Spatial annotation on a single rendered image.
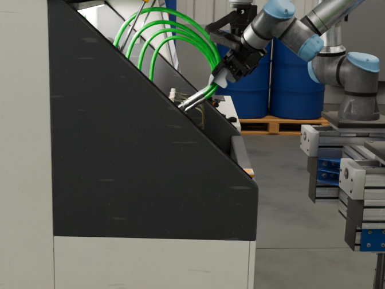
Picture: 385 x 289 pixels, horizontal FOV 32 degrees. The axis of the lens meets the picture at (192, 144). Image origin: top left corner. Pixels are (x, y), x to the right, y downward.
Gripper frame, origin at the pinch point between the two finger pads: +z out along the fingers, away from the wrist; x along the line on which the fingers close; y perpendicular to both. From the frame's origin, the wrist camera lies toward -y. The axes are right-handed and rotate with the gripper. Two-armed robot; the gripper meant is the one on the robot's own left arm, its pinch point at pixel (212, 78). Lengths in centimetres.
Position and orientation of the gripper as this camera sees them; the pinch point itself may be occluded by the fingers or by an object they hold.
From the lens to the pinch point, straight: 202.8
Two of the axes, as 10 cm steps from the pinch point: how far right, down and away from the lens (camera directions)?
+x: 5.7, -3.9, 7.2
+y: 6.6, 7.4, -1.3
